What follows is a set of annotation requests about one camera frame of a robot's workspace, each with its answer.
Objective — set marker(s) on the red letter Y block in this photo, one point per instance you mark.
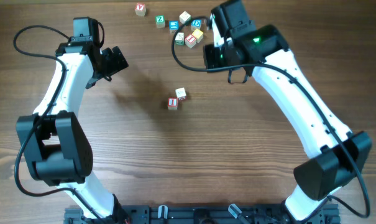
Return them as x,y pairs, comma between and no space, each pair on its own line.
140,9

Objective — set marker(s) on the green picture block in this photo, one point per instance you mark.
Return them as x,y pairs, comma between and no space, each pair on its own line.
180,38

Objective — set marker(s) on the blue letter D block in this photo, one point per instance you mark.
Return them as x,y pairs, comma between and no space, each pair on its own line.
196,24

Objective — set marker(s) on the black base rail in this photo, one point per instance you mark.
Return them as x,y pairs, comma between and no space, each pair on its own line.
261,213

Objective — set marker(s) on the blue letter S block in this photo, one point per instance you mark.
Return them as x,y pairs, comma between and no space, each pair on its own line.
173,26

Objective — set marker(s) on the white green top block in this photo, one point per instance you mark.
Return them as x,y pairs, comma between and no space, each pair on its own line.
184,17

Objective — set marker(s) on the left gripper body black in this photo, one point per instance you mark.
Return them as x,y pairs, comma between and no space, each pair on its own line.
111,63

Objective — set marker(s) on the red letter block centre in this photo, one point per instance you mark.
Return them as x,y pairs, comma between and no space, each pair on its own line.
190,40

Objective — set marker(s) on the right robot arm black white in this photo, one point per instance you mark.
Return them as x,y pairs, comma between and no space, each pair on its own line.
336,155

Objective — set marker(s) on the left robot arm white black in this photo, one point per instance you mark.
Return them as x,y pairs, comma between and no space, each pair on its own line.
55,154

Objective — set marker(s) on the green letter Z block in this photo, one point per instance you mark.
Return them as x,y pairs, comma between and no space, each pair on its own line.
160,21

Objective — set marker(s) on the red letter A block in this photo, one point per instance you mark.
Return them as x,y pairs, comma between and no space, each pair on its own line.
181,94

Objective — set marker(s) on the yellow block upper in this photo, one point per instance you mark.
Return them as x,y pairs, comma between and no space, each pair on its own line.
198,34

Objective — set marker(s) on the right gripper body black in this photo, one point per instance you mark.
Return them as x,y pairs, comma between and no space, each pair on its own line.
216,57

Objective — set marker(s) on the red letter I block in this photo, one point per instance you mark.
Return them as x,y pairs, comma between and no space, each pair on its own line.
172,103

